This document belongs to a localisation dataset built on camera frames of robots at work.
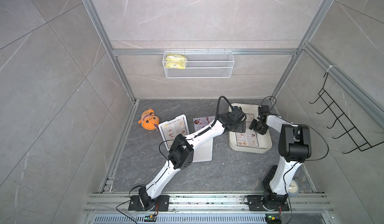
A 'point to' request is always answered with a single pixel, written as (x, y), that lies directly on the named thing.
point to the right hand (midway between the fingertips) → (254, 128)
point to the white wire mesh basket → (198, 64)
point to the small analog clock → (293, 189)
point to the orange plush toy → (149, 120)
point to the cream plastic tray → (264, 141)
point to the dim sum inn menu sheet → (249, 138)
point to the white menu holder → (203, 151)
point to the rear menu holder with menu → (170, 129)
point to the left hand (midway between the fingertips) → (242, 125)
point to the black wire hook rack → (359, 140)
